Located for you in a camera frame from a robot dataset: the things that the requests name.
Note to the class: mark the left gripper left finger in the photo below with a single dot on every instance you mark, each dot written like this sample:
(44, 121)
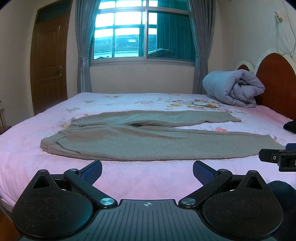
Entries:
(83, 180)

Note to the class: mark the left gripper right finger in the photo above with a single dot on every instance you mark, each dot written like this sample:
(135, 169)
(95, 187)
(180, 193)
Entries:
(212, 181)

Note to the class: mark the grey-brown fleece pants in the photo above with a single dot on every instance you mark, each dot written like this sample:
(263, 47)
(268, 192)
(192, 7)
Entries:
(141, 135)

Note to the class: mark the black item on bed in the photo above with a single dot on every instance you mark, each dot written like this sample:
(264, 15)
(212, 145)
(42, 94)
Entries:
(290, 126)

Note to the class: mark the rolled grey-blue duvet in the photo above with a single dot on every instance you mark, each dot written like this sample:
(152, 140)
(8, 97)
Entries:
(236, 88)

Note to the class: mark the red wooden headboard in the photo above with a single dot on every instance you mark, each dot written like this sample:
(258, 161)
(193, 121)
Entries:
(277, 73)

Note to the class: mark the wooden chair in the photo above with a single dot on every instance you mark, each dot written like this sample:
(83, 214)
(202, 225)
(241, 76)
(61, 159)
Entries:
(3, 127)

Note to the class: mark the brown wooden door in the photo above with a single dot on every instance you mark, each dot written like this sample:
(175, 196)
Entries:
(48, 55)

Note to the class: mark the large glass window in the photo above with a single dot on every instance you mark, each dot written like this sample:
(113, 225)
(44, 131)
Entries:
(143, 30)

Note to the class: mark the right grey curtain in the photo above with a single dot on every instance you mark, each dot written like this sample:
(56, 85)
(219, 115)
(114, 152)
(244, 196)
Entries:
(202, 20)

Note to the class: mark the grey curtain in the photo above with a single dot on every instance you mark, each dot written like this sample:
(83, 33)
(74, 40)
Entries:
(202, 20)
(85, 17)

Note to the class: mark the left grey curtain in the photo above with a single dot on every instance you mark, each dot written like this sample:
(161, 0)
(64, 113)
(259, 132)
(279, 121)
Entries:
(85, 17)

